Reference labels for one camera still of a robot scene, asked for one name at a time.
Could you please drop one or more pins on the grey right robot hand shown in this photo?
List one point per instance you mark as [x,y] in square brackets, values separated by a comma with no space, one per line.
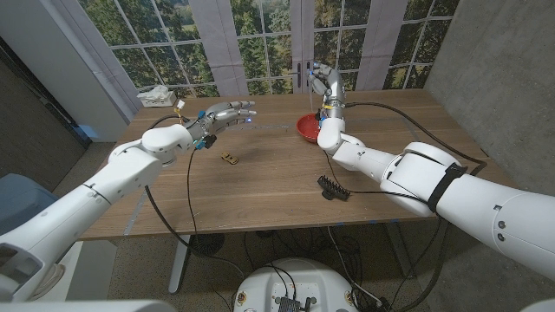
[334,93]

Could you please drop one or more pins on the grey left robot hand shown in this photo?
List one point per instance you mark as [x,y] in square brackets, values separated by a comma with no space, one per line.
[217,118]

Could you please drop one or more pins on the yellow toy car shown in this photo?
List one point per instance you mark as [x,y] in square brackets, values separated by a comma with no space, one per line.
[229,158]

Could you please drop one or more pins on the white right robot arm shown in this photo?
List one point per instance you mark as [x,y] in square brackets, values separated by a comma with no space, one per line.
[455,195]

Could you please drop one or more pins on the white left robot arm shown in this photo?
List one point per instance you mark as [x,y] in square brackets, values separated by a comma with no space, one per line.
[86,195]

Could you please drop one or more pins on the red bowl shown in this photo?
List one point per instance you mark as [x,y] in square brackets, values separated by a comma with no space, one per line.
[307,128]

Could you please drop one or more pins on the black hairpin claw clip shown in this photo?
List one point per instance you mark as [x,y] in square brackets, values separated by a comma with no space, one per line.
[333,188]

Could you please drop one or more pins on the white power strip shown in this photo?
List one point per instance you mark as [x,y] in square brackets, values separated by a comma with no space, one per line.
[161,102]

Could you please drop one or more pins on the crumpled white tissue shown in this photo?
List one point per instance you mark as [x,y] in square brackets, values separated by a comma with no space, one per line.
[152,92]

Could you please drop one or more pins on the round black floor fan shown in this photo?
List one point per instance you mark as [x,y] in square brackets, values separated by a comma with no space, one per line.
[207,245]

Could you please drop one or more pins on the white metal table leg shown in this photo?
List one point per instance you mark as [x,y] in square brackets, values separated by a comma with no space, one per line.
[178,264]
[396,247]

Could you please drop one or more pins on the white robot torso base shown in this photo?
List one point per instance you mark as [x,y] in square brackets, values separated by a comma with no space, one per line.
[295,281]

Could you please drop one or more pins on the blue-grey chair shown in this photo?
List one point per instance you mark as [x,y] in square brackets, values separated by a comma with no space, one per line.
[21,199]

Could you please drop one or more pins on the white robot chest cover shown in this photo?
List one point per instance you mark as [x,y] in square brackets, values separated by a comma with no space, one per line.
[86,306]

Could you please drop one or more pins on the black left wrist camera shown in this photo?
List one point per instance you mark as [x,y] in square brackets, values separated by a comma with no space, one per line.
[210,142]

